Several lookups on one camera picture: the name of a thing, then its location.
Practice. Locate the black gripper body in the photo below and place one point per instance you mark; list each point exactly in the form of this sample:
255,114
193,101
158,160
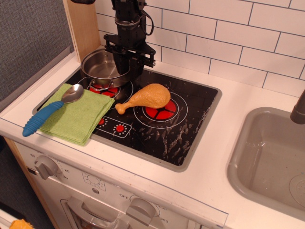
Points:
131,39

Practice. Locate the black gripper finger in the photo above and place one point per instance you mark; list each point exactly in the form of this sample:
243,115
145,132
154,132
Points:
122,62
136,67

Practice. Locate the stainless steel pot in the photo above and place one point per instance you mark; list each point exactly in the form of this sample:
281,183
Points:
100,67

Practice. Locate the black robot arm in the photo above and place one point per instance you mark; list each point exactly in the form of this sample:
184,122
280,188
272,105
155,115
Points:
130,10

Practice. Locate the black toy stove top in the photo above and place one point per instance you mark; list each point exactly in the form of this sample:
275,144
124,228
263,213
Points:
167,136

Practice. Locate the plastic chicken drumstick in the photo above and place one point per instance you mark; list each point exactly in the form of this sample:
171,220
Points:
153,96

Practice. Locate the green folded cloth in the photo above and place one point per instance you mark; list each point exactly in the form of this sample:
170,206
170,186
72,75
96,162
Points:
76,121

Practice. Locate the grey left oven knob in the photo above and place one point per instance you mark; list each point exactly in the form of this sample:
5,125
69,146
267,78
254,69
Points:
45,166

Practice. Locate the grey oven knob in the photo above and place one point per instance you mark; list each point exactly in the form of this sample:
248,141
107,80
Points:
45,166
141,210

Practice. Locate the grey right oven knob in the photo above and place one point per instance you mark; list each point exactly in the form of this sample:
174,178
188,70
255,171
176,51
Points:
141,210

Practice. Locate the white toy oven front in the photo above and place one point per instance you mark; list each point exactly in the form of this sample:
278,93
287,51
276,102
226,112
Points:
70,182

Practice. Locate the grey toy sink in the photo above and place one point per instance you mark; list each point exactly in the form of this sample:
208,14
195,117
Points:
268,162

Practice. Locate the grey faucet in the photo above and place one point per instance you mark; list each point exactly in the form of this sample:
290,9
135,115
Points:
298,113

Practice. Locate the orange yellow object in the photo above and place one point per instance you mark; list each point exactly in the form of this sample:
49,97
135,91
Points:
20,224

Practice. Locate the wooden side post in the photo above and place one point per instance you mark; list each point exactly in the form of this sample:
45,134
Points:
82,21

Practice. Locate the blue handled metal spoon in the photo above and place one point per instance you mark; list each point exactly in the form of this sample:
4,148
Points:
73,94

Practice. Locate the grey oven door handle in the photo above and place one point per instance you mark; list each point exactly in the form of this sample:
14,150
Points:
91,211

